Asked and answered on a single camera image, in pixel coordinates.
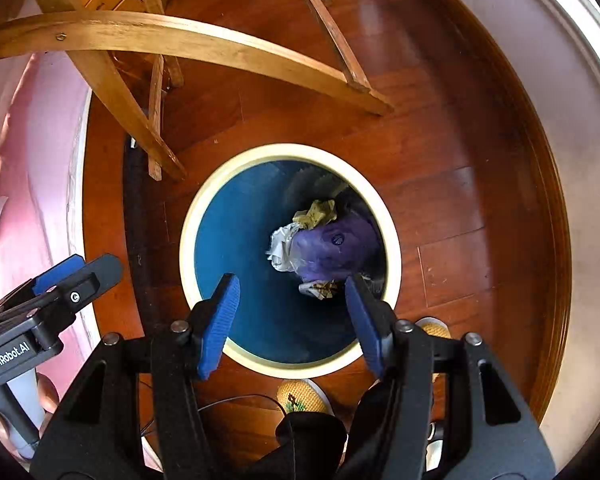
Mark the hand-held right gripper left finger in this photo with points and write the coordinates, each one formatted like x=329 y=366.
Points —
x=219 y=327

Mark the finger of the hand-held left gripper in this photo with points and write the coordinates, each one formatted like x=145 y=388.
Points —
x=100 y=275
x=60 y=272

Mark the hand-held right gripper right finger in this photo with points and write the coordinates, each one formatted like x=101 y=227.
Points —
x=372 y=327

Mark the blue bin with cream rim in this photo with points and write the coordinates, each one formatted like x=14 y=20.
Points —
x=240 y=260

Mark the purple plastic bag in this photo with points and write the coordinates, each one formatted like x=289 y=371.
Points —
x=325 y=250

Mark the white bag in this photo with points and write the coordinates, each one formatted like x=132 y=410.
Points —
x=280 y=247

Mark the yellow wrapper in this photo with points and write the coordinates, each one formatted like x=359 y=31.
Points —
x=317 y=212

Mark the person's left hand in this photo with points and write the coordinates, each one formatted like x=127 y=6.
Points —
x=50 y=395

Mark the white plastic tube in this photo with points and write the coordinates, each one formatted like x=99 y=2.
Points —
x=434 y=442

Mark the person's black trousers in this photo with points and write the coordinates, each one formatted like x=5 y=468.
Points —
x=312 y=445

